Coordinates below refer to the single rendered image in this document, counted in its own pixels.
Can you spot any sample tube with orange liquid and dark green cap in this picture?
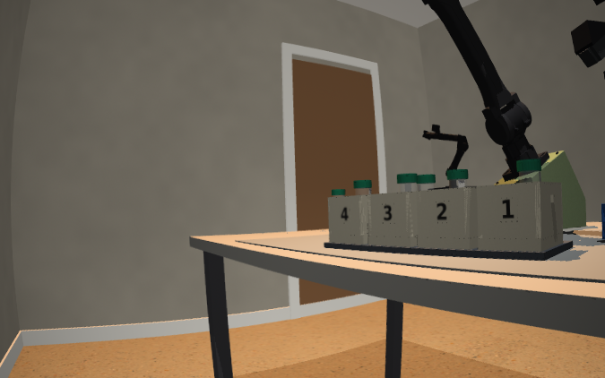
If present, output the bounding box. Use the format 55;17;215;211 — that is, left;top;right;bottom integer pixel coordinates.
446;169;468;188

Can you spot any clear tube with dark green cap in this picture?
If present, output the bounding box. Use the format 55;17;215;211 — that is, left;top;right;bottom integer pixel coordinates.
516;159;541;183

